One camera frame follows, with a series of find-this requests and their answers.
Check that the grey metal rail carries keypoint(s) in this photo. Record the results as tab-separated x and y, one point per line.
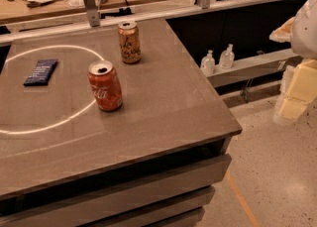
61	25

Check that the red coke can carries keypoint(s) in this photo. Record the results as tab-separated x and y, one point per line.
105	85

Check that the grey metal post left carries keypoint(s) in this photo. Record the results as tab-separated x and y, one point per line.
92	13

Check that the clear sanitizer bottle right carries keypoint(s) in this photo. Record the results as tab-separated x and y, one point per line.
227	57

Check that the gold LaCroix can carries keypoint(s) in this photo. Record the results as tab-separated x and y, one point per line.
129	41

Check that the dark blue snack bar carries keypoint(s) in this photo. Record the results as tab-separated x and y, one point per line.
41	73

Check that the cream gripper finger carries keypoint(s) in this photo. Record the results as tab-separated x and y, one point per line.
297	90
283	33

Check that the grey counter drawer cabinet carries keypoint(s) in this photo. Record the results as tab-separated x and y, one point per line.
166	190

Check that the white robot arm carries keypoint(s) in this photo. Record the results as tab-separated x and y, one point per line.
304	31

